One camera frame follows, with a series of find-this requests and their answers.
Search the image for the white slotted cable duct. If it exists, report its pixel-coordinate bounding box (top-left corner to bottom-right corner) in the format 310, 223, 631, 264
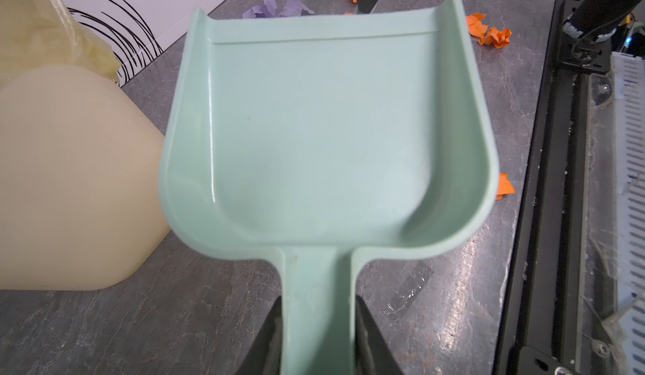
610, 52, 644, 374

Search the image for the orange scrap lower middle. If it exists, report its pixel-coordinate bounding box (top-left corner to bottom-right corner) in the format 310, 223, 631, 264
496, 173, 516, 200

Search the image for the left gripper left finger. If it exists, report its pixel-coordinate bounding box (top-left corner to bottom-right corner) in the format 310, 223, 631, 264
235, 297, 283, 375

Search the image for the green plastic dustpan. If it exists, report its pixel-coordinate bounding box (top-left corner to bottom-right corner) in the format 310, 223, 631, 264
159, 0, 499, 374

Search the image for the yellow bin liner bag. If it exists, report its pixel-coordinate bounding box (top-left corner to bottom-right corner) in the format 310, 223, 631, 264
1, 0, 121, 87

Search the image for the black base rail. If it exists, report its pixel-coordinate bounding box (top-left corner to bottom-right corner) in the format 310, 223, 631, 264
493, 0, 609, 374

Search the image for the purple scrap front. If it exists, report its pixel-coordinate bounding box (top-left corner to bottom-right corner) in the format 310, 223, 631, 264
242, 0, 315, 19

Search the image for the cream trash bin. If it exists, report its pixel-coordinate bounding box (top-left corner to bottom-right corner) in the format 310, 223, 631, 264
1, 65, 170, 290

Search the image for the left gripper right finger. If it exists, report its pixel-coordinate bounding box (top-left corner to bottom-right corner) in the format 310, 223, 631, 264
355, 295, 403, 375

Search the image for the orange scrap lower right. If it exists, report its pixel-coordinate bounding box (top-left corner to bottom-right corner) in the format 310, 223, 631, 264
466, 13, 512, 49

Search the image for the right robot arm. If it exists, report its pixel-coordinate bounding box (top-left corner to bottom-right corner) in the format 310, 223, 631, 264
562, 0, 642, 43

